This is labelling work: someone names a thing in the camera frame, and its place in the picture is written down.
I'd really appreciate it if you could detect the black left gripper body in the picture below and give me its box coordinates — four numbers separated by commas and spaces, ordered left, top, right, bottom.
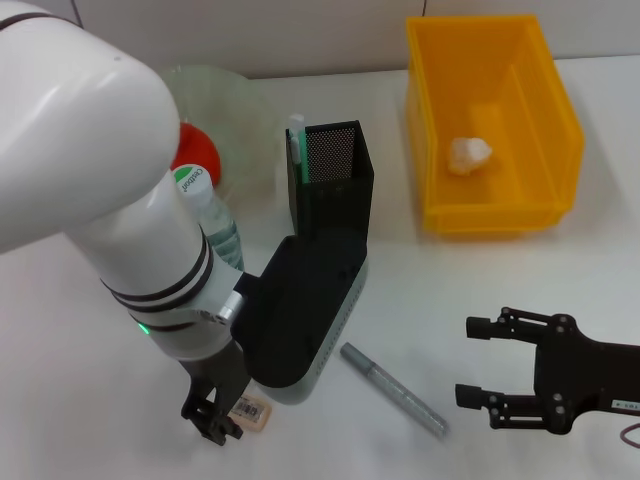
177, 342, 252, 416

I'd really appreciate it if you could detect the grey glitter marker pen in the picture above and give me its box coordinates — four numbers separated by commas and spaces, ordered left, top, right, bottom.
339, 342, 450, 441

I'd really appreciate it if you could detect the mint green utility knife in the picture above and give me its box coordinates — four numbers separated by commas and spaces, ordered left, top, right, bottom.
288, 113, 309, 184

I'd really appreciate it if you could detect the white paper ball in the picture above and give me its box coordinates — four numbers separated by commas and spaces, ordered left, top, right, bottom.
446, 137, 494, 176

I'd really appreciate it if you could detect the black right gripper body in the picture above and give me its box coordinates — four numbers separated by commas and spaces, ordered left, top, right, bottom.
533, 313, 640, 435

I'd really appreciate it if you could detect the black mesh pen holder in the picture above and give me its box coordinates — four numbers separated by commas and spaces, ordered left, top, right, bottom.
285, 119, 376, 251

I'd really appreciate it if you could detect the red-orange toy orange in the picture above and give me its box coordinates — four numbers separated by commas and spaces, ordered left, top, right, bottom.
169, 122, 222, 187

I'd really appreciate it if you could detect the green glass fruit plate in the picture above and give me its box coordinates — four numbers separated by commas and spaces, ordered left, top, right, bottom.
159, 64, 281, 236

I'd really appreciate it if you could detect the yellow plastic bin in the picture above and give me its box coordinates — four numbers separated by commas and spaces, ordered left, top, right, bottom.
404, 13, 586, 235

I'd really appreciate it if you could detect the beige eraser with barcode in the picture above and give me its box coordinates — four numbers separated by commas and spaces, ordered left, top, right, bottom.
230, 393, 274, 431

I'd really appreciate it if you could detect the clear green-label water bottle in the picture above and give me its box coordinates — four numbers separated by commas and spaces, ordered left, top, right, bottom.
172, 164, 246, 274

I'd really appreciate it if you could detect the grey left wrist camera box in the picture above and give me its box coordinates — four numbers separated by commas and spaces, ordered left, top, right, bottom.
233, 227, 370, 406

